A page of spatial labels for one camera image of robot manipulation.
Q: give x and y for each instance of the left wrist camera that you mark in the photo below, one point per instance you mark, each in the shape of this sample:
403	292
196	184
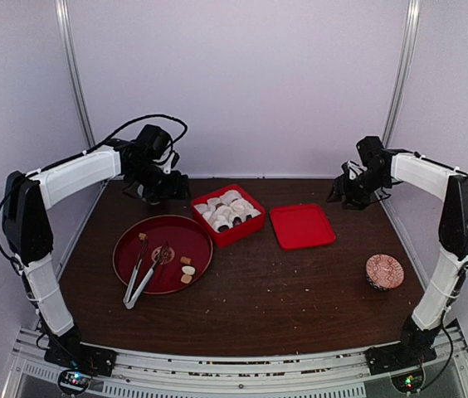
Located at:
169	163

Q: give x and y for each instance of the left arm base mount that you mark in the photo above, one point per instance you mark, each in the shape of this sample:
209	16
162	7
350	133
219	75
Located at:
77	373

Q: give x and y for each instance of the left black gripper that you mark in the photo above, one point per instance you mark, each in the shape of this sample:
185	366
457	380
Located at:
176	189

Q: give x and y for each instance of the white oval chocolate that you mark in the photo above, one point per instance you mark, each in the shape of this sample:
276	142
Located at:
239	206
188	270

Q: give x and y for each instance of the aluminium front rail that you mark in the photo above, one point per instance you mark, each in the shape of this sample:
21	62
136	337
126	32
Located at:
345	373

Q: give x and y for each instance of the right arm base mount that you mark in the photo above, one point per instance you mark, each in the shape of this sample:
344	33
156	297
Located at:
400	360

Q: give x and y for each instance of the tan block chocolate lower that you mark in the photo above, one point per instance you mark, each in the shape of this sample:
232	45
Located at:
186	279

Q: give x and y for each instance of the red tin lid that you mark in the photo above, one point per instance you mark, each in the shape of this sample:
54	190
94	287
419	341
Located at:
301	227

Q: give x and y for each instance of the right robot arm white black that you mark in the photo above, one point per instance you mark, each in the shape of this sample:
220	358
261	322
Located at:
380	168

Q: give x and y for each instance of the red patterned small dish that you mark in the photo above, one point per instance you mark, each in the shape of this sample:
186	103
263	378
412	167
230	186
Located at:
384	272

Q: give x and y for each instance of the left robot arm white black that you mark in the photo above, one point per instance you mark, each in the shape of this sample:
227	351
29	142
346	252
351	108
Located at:
148	160

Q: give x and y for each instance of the pale green ceramic bowl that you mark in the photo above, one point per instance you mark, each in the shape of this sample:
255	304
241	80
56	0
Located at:
148	195

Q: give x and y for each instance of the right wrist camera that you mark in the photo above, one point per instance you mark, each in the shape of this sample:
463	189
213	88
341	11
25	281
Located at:
352	170

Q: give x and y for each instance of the round red tray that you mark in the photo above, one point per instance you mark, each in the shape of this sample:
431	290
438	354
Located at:
174	250

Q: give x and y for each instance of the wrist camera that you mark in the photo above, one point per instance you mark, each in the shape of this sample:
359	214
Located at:
352	170
169	163

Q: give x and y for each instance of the tan barrel chocolate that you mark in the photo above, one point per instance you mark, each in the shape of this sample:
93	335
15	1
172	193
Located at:
186	261

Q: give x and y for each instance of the silver serving tongs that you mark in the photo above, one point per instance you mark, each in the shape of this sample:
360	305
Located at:
134	291

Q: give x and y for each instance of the red square tin box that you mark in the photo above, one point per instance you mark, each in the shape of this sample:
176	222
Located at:
223	224

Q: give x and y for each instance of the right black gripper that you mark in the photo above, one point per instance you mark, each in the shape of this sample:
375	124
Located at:
343	188

